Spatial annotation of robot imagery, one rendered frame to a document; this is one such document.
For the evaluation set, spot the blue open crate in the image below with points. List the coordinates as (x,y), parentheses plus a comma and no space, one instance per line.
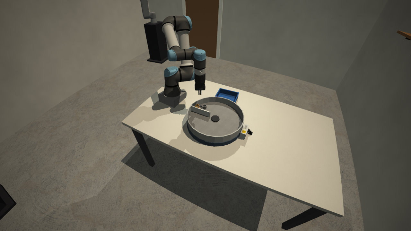
(231,95)

